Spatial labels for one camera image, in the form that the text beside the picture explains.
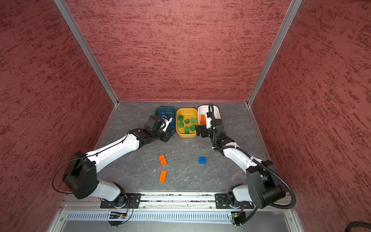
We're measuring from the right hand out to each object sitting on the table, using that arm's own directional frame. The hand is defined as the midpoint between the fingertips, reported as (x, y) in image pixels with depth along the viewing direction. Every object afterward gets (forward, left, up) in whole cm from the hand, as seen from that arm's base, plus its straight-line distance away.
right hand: (200, 127), depth 88 cm
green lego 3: (+11, +13, -12) cm, 21 cm away
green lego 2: (+15, +4, -11) cm, 19 cm away
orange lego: (+15, -4, -12) cm, 20 cm away
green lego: (+16, +13, -10) cm, 24 cm away
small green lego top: (+14, +9, -12) cm, 21 cm away
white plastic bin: (+24, -4, -10) cm, 26 cm away
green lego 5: (+7, +9, -13) cm, 18 cm away
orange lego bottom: (-24, +23, -14) cm, 36 cm away
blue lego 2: (-3, +21, +16) cm, 26 cm away
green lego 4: (+6, +5, -10) cm, 13 cm away
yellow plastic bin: (+25, +7, -14) cm, 29 cm away
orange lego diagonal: (-15, +24, -13) cm, 31 cm away
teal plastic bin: (+23, +23, -10) cm, 34 cm away
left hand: (-4, +20, -1) cm, 20 cm away
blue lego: (-15, -1, -15) cm, 21 cm away
